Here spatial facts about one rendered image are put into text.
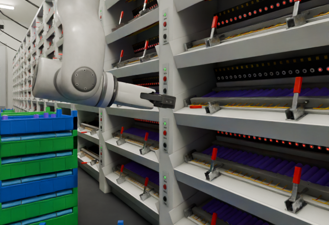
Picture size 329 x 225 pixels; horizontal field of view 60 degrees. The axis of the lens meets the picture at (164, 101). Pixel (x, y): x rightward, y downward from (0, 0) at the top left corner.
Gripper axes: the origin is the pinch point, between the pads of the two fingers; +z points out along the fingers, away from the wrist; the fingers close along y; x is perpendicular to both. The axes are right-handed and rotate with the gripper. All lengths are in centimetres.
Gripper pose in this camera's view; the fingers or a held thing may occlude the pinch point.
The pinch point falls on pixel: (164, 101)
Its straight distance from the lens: 74.5
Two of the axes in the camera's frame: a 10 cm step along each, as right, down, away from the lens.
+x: 1.5, -9.9, 0.7
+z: 8.4, 1.6, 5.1
